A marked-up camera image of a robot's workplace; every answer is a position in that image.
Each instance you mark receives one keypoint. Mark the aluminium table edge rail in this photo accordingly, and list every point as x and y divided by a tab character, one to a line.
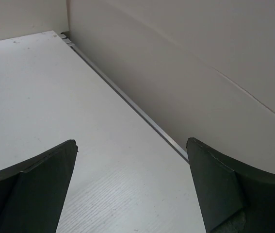
65	36

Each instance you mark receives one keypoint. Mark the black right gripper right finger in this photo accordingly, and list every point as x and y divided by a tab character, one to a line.
233	197

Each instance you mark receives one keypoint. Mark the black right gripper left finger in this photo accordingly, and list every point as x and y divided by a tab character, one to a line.
32	192

